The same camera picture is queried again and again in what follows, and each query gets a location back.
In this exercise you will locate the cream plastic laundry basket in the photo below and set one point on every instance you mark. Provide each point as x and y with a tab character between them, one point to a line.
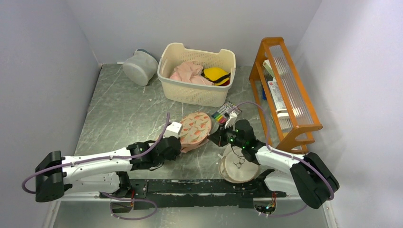
213	96

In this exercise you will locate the orange wooden rack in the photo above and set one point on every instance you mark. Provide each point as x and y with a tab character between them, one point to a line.
303	119

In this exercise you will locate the pink cloth in basket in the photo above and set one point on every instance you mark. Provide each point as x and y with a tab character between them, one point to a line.
190	72

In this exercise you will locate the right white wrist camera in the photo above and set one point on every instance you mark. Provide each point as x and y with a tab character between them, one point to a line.
231	118

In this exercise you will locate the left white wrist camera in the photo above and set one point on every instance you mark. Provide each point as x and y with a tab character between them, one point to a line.
176	127

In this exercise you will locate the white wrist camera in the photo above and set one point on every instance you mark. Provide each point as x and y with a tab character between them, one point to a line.
176	127
231	118

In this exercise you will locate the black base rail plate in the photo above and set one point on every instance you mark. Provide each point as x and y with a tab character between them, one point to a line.
191	193

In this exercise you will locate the white box in rack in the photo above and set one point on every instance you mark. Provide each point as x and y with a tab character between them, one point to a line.
277	97

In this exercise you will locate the floral mesh laundry bag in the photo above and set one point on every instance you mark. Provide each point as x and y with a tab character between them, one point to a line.
196	127

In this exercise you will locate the beige round glasses pouch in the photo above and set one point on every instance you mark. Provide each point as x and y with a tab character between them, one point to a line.
234	168

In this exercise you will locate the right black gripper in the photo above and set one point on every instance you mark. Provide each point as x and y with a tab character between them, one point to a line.
218	137

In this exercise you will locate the marker pen pack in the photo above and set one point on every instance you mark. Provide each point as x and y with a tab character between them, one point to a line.
219	117

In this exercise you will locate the grey round mesh bag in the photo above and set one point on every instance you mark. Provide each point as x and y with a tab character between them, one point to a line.
141	67

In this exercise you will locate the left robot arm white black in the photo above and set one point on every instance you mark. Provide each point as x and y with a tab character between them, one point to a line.
105	172

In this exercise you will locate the yellow black cloth in basket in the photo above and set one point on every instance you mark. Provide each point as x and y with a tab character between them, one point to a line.
217	76

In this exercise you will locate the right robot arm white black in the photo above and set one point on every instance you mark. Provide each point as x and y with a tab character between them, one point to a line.
303	175

